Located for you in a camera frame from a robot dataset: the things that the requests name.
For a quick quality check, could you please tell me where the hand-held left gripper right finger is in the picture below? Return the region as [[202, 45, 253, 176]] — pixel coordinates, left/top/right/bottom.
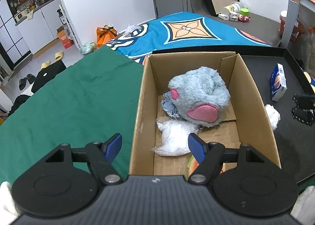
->
[[188, 133, 269, 185]]

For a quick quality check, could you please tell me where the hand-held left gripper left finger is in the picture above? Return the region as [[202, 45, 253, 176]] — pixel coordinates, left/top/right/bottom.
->
[[45, 134, 123, 185]]

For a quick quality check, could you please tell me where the clear plastic bag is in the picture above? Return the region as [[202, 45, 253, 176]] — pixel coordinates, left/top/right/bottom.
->
[[151, 119, 201, 157]]

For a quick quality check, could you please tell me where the frayed denim cloth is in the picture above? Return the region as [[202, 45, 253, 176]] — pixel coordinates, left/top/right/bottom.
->
[[161, 92, 184, 118]]

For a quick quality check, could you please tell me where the grey plush toy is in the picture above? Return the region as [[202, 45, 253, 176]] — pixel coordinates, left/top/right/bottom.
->
[[168, 66, 231, 126]]

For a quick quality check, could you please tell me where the brown cardboard box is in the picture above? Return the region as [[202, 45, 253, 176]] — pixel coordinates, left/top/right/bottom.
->
[[128, 51, 282, 176]]

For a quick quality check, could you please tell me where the black tray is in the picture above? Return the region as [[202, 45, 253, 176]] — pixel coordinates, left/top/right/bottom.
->
[[151, 48, 315, 186]]

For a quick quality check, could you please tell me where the green cloth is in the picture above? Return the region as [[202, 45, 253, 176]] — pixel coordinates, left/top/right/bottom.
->
[[0, 45, 144, 184]]

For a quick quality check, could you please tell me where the white crumpled wad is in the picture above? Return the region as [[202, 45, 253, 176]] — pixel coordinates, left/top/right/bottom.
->
[[264, 104, 281, 131]]

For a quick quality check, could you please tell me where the black dice stool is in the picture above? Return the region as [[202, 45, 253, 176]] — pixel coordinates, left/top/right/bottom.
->
[[31, 60, 67, 94]]

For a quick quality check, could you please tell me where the green plastic bag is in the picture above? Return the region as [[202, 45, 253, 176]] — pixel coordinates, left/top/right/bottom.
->
[[81, 42, 97, 55]]

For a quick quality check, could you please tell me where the black bag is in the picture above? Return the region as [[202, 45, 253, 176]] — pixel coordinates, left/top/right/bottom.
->
[[10, 95, 32, 115]]

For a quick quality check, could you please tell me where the blue and white small box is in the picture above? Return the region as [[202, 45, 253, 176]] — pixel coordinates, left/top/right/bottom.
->
[[270, 63, 287, 102]]

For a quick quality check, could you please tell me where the orange bag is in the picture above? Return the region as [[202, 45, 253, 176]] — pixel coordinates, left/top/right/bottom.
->
[[96, 25, 118, 48]]

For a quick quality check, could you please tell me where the black stitched cloth patch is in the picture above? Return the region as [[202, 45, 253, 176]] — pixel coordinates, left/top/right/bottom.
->
[[292, 93, 315, 126]]

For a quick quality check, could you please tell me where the orange carton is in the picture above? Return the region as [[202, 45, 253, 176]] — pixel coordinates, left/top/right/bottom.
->
[[57, 25, 74, 49]]

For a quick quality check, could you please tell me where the white plastic bag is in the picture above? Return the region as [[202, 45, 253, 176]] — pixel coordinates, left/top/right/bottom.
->
[[125, 24, 143, 35]]

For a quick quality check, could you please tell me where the blue printed blanket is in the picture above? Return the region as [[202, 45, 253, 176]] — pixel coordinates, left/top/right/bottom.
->
[[105, 12, 315, 93]]

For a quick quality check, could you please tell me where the white bedding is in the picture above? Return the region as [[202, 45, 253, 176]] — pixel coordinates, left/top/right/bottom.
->
[[0, 181, 19, 219]]

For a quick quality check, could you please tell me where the white rack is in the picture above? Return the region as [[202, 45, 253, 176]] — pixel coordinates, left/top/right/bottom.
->
[[58, 4, 82, 48]]

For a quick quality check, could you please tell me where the white kitchen cabinet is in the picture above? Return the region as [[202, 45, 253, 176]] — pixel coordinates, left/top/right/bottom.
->
[[15, 0, 69, 56]]

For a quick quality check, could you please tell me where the grey mattress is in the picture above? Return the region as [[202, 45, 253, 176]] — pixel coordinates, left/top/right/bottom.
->
[[189, 10, 288, 48]]

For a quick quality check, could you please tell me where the spray bottle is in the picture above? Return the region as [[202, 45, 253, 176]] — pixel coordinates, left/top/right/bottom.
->
[[57, 9, 66, 25]]

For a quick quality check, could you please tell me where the grey desk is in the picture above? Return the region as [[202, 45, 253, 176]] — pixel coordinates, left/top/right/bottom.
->
[[281, 0, 315, 48]]

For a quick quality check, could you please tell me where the kitchen counter clutter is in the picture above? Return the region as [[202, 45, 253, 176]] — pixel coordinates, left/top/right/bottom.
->
[[5, 0, 57, 22]]

